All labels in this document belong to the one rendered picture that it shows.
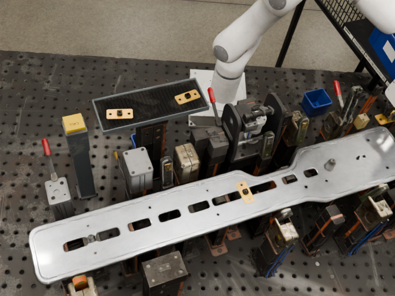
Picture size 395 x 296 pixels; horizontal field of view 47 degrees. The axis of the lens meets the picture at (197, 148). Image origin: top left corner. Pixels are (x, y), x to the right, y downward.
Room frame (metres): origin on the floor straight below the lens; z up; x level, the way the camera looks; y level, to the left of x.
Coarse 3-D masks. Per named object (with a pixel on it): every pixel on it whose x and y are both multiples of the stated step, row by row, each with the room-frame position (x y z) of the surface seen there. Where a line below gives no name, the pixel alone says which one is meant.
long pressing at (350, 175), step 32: (384, 128) 1.18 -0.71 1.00; (320, 160) 0.97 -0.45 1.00; (352, 160) 1.00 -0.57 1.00; (384, 160) 1.03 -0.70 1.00; (160, 192) 0.71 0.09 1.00; (192, 192) 0.74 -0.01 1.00; (224, 192) 0.76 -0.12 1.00; (288, 192) 0.81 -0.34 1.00; (320, 192) 0.84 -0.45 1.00; (352, 192) 0.86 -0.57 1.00; (64, 224) 0.54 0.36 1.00; (96, 224) 0.56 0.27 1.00; (128, 224) 0.58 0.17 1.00; (160, 224) 0.60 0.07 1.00; (192, 224) 0.62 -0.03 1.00; (224, 224) 0.64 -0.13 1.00; (32, 256) 0.42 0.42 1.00; (64, 256) 0.44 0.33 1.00; (96, 256) 0.46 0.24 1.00; (128, 256) 0.48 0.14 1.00
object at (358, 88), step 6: (354, 90) 1.14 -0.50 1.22; (360, 90) 1.15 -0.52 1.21; (348, 96) 1.14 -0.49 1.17; (354, 96) 1.15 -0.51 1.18; (360, 96) 1.12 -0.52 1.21; (348, 102) 1.13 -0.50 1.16; (354, 102) 1.14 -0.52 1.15; (348, 108) 1.12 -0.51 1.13; (354, 108) 1.14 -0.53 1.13; (342, 114) 1.13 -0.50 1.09; (348, 114) 1.14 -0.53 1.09; (348, 120) 1.13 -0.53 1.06
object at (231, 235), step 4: (236, 192) 0.78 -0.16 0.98; (232, 196) 0.80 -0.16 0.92; (236, 196) 0.78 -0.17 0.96; (240, 196) 0.76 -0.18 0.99; (232, 200) 0.79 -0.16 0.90; (236, 224) 0.77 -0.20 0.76; (232, 228) 0.76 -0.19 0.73; (236, 228) 0.77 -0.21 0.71; (228, 232) 0.75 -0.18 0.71; (232, 232) 0.76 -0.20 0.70; (236, 232) 0.76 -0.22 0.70; (228, 236) 0.74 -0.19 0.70; (232, 236) 0.74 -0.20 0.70; (236, 236) 0.74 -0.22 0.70; (240, 236) 0.75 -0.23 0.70
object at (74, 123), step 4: (68, 116) 0.83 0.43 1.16; (72, 116) 0.84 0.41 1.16; (76, 116) 0.84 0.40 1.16; (80, 116) 0.84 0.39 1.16; (64, 120) 0.81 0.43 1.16; (68, 120) 0.82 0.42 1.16; (72, 120) 0.82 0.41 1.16; (76, 120) 0.82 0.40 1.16; (80, 120) 0.83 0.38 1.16; (64, 124) 0.80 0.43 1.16; (68, 124) 0.80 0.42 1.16; (72, 124) 0.81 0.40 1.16; (76, 124) 0.81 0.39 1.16; (80, 124) 0.81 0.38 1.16; (68, 128) 0.79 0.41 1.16; (72, 128) 0.79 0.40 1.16; (76, 128) 0.80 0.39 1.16; (80, 128) 0.80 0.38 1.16; (84, 128) 0.80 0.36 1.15; (68, 132) 0.78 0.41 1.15
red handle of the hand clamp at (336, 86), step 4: (336, 80) 1.24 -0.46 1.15; (336, 84) 1.22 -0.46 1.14; (336, 88) 1.21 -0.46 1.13; (336, 92) 1.20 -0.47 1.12; (340, 92) 1.20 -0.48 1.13; (336, 96) 1.20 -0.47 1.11; (340, 96) 1.19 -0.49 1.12; (340, 100) 1.18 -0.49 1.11; (340, 104) 1.17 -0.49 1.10; (340, 108) 1.16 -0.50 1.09; (340, 112) 1.15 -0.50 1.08; (344, 120) 1.12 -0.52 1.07
